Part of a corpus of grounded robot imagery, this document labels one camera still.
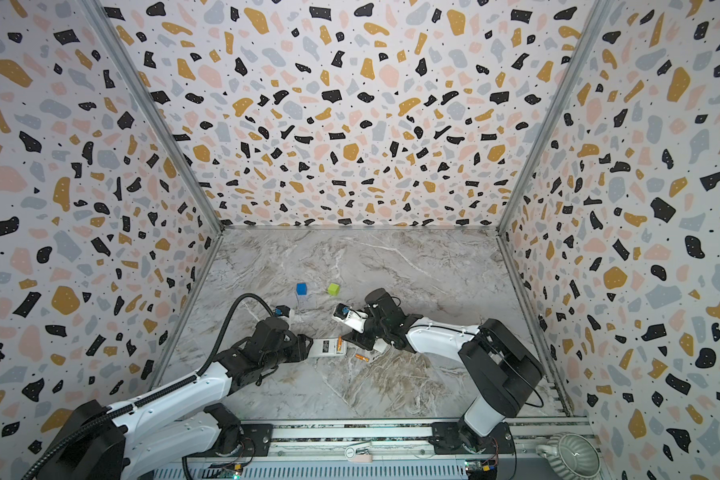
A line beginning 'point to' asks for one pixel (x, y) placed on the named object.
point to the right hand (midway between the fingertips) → (343, 322)
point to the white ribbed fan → (571, 455)
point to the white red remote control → (327, 347)
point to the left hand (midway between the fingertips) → (308, 338)
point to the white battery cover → (380, 345)
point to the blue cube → (301, 288)
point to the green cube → (334, 289)
